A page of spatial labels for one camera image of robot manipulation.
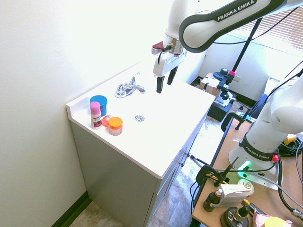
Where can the brown dropper bottle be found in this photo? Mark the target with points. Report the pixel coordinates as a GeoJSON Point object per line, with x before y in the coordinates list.
{"type": "Point", "coordinates": [212, 200]}

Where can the red wrist camera mount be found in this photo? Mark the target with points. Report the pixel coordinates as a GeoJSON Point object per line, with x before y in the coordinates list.
{"type": "Point", "coordinates": [157, 48]}

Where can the white cardboard box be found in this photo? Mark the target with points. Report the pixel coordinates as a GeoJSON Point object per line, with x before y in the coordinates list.
{"type": "Point", "coordinates": [233, 195]}

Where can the grey vanity cabinet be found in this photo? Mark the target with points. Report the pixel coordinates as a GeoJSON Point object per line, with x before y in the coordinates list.
{"type": "Point", "coordinates": [132, 179]}

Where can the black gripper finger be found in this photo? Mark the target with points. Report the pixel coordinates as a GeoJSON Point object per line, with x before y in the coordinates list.
{"type": "Point", "coordinates": [159, 85]}
{"type": "Point", "coordinates": [171, 75]}

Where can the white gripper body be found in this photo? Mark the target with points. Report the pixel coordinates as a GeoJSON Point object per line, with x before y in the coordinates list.
{"type": "Point", "coordinates": [166, 63]}

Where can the pink wrapper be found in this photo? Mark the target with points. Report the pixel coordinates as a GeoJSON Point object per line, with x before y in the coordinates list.
{"type": "Point", "coordinates": [259, 218]}

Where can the white Franka Panda arm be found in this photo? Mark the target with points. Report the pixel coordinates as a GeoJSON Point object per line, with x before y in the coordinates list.
{"type": "Point", "coordinates": [267, 127]}

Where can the window blinds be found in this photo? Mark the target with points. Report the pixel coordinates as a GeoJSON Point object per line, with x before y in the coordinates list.
{"type": "Point", "coordinates": [281, 26]}

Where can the black camera stand pole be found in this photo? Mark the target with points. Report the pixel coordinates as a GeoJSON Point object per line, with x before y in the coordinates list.
{"type": "Point", "coordinates": [246, 45]}

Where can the black equipment case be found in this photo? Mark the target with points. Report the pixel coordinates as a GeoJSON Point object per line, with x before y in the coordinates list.
{"type": "Point", "coordinates": [219, 110]}

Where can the black C clamp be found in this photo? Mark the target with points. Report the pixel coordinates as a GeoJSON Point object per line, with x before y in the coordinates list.
{"type": "Point", "coordinates": [230, 121]}
{"type": "Point", "coordinates": [208, 173]}

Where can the orange lid cream jar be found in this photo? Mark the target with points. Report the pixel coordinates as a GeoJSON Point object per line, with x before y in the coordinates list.
{"type": "Point", "coordinates": [115, 126]}

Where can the small red transparent container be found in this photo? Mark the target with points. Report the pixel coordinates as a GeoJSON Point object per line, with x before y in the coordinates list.
{"type": "Point", "coordinates": [106, 121]}

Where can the black round tin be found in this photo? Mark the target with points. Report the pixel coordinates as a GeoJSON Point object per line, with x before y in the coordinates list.
{"type": "Point", "coordinates": [234, 217]}

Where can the blue plastic jar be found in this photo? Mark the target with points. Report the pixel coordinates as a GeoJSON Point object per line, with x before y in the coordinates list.
{"type": "Point", "coordinates": [99, 102]}

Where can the chrome sink drain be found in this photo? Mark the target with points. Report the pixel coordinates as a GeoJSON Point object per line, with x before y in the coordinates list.
{"type": "Point", "coordinates": [139, 118]}

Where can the round white tin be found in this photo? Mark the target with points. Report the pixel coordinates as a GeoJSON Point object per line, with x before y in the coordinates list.
{"type": "Point", "coordinates": [246, 185]}

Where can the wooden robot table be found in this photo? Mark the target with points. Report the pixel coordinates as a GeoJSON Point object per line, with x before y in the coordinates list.
{"type": "Point", "coordinates": [239, 170]}

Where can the pink cap lotion bottle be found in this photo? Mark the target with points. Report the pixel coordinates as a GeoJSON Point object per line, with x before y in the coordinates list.
{"type": "Point", "coordinates": [96, 116]}

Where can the chrome faucet spout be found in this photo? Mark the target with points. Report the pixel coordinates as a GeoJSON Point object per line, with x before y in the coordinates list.
{"type": "Point", "coordinates": [136, 88]}

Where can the yellow lid container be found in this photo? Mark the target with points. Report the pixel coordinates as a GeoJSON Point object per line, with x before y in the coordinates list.
{"type": "Point", "coordinates": [275, 222]}

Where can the white vanity cabinet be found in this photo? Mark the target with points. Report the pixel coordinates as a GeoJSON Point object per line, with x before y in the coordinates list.
{"type": "Point", "coordinates": [146, 120]}

